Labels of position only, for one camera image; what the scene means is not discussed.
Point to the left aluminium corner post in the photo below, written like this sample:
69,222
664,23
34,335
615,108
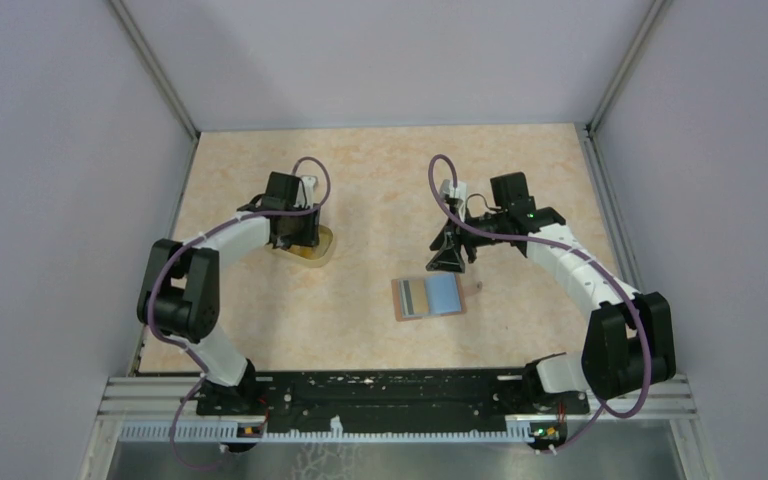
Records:
153,66

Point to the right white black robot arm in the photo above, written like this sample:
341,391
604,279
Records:
629,339

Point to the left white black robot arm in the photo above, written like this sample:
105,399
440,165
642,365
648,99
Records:
180,295

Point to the right aluminium corner post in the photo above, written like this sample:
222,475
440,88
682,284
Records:
653,17

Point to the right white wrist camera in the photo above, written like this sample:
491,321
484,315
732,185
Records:
454,196

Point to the beige oval card tray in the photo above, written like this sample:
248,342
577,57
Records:
311,257

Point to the white slotted cable duct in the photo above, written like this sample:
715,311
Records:
231,432

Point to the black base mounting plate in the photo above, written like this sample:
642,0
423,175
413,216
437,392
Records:
413,401

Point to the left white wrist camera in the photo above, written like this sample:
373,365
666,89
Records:
306,192

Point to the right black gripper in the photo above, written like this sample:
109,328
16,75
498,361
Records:
448,256

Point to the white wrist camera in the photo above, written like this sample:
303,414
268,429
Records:
306,192
454,196

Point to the brown leather card holder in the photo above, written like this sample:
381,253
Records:
446,292

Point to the aluminium frame rail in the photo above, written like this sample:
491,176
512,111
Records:
157,398

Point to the aluminium corner post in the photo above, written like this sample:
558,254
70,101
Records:
653,17
153,66

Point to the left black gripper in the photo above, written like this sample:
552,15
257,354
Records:
310,234

